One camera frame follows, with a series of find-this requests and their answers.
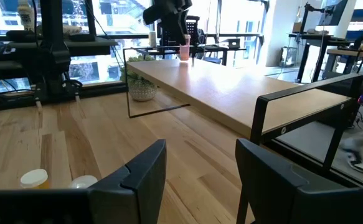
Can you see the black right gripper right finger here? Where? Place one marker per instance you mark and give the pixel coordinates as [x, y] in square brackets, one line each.
[277, 193]

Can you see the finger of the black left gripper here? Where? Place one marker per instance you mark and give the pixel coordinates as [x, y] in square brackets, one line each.
[172, 31]

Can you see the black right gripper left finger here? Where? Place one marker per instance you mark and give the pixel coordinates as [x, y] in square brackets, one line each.
[128, 199]

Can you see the pink translucent medicine bottle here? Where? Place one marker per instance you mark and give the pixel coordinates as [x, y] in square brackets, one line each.
[184, 51]

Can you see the clear white pill bottles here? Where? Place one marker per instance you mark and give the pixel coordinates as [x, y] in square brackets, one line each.
[83, 182]

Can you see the orange medicine bottle white cap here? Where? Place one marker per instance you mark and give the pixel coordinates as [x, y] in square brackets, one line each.
[34, 178]

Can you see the monitor on arm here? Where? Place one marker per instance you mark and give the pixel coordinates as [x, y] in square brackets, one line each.
[333, 12]

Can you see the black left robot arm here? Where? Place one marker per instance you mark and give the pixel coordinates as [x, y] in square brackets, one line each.
[55, 53]

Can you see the white cylinder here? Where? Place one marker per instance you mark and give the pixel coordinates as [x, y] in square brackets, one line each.
[152, 39]

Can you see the black office chair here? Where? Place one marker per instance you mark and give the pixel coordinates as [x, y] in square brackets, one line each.
[193, 29]

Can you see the black background desk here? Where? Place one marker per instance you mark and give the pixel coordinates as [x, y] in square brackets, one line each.
[218, 49]

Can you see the green plant in white pot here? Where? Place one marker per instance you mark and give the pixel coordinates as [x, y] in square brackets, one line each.
[140, 88]

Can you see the person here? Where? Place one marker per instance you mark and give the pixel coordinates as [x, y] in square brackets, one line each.
[357, 163]

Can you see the dark grey desk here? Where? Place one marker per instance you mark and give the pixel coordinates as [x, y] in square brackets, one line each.
[84, 46]

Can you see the black standing desk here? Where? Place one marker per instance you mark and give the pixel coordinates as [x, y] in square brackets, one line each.
[312, 36]

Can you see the white pump bottle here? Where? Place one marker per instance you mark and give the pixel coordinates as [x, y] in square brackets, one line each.
[25, 15]

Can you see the wooden background table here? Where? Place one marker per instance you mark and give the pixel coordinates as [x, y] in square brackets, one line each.
[352, 53]

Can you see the wooden shelf black metal frame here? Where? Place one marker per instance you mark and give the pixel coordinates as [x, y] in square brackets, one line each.
[231, 90]

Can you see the black aluminium mounting frame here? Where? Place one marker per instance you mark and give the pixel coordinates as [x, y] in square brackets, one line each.
[0, 104]

